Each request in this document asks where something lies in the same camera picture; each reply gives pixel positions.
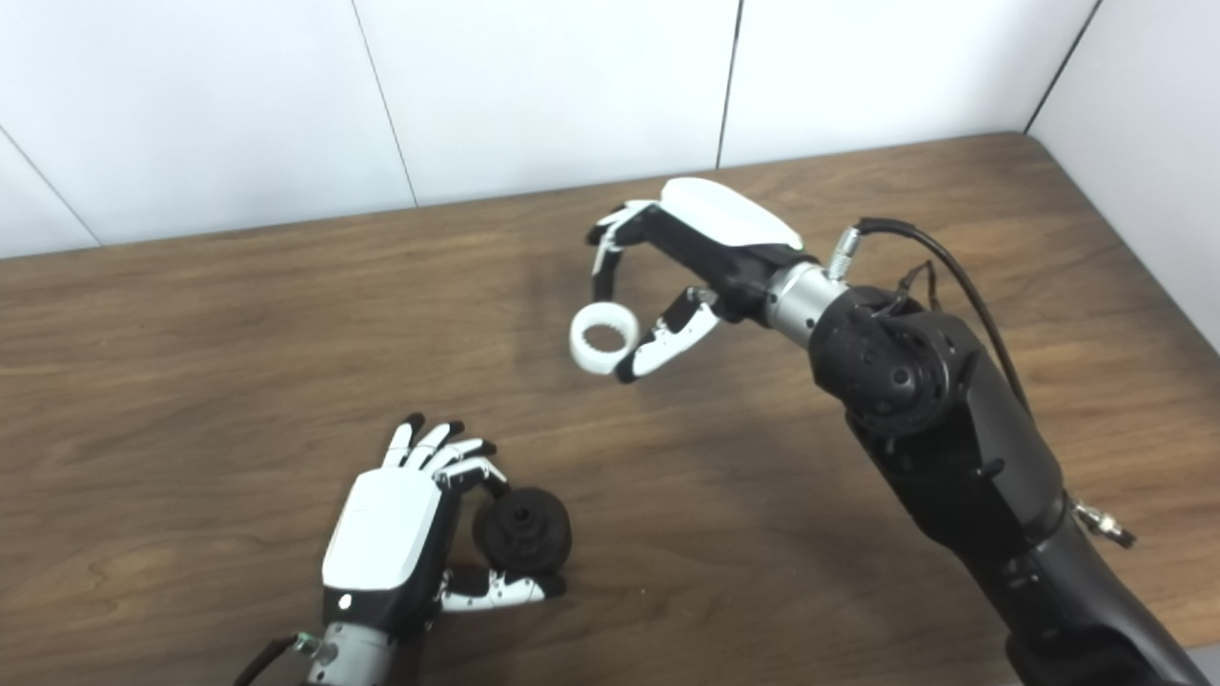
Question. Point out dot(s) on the round black plastic part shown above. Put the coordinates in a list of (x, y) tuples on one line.
[(524, 534)]

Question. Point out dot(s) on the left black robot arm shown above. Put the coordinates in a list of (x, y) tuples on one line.
[(357, 657)]

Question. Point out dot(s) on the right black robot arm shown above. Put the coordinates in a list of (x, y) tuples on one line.
[(963, 448)]

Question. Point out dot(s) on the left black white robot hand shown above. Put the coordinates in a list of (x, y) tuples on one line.
[(381, 529)]

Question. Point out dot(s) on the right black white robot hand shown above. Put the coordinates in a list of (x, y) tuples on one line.
[(724, 214)]

